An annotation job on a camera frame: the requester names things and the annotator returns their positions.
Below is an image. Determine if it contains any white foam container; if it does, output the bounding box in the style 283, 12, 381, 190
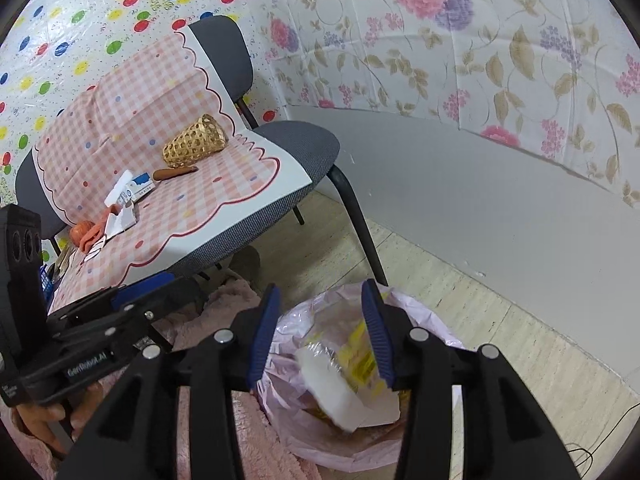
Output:
295, 342, 401, 432

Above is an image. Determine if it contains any white paper bag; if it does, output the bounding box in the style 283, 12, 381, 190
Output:
102, 207, 140, 241

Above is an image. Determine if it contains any person's left hand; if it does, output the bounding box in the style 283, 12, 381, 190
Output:
10, 390, 101, 453

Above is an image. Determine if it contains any blue plastic basket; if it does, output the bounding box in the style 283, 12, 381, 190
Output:
40, 262, 57, 303

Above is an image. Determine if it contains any brown wooden stick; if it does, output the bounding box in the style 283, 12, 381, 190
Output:
152, 165, 199, 181

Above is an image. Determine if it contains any white and blue packet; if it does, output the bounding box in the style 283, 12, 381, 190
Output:
104, 170, 156, 207

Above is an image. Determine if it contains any floral print plastic sheet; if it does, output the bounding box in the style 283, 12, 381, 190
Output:
235, 0, 640, 211

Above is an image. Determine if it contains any thin black floor cable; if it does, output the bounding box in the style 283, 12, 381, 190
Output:
570, 400, 626, 476

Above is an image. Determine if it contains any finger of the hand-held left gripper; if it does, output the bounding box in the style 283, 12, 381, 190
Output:
52, 281, 208, 356
47, 272, 176, 329

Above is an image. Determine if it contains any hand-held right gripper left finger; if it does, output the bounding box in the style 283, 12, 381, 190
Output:
55, 282, 282, 480

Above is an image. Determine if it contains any pink trash bag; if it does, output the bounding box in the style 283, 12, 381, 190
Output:
255, 282, 481, 473

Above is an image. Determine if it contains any pink fluffy rug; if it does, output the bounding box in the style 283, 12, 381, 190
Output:
0, 280, 321, 480

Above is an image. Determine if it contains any grey padded chair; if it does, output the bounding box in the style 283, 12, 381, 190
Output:
15, 15, 388, 306

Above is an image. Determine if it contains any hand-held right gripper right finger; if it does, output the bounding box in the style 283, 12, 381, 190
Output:
361, 279, 583, 480

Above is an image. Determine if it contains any balloon print plastic sheet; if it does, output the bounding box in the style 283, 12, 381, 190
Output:
0, 0, 281, 211

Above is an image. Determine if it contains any woven bamboo basket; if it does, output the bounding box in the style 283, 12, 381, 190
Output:
162, 114, 230, 168

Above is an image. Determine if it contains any yellow stick packet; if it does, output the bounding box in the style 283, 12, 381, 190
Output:
335, 320, 393, 396

